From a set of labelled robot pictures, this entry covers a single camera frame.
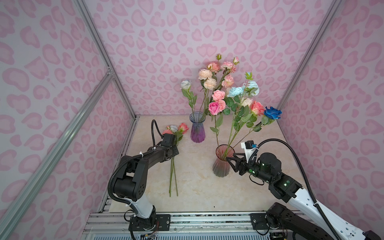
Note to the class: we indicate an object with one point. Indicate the white blue large rose stem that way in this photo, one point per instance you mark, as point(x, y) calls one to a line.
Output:
point(173, 128)

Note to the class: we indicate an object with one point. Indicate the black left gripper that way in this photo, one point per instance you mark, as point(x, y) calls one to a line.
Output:
point(176, 151)

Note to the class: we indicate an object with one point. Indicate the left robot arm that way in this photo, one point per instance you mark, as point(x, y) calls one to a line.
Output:
point(128, 182)

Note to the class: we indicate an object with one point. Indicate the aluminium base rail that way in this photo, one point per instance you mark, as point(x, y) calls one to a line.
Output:
point(185, 226)

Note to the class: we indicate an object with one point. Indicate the aluminium diagonal frame bar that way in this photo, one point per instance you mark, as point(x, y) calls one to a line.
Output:
point(21, 204)

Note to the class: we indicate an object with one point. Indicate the aluminium frame post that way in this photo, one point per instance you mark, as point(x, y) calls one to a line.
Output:
point(331, 13)
point(91, 26)

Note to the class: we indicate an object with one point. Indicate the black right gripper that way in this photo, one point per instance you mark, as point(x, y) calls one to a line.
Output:
point(242, 162)

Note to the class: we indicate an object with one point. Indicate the light blue rose stem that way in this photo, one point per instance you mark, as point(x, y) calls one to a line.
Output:
point(249, 89)

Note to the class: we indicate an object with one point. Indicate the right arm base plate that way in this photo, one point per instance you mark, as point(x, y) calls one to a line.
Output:
point(259, 222)

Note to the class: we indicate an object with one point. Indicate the pale blue white rose stem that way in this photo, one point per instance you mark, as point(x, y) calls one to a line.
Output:
point(189, 94)

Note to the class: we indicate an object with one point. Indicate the blue flower stem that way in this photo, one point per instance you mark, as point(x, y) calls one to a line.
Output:
point(272, 113)

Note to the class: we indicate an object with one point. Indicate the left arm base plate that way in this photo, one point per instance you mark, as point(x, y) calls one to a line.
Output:
point(157, 222)

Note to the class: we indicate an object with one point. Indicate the pink multi bloom rose stem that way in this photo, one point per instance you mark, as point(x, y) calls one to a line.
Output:
point(228, 69)

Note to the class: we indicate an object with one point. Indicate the red pink rose stem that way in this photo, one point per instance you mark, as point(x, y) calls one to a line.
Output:
point(180, 132)

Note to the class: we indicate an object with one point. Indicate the purple blue glass vase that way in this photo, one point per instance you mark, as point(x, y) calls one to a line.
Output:
point(198, 134)

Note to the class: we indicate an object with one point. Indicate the red grey glass vase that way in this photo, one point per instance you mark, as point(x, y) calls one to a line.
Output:
point(221, 167)

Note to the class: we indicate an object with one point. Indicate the cream and red rose stem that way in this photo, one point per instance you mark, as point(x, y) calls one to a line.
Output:
point(234, 104)

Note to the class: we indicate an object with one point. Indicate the aluminium frame post left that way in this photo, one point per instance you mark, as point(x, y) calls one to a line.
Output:
point(91, 26)

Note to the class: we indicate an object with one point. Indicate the pink double rose stem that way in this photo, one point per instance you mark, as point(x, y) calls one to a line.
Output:
point(217, 103)

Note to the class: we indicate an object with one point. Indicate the aluminium frame post right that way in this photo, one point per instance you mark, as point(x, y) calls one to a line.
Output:
point(331, 13)

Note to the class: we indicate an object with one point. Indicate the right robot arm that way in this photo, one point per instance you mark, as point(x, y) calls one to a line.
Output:
point(322, 223)

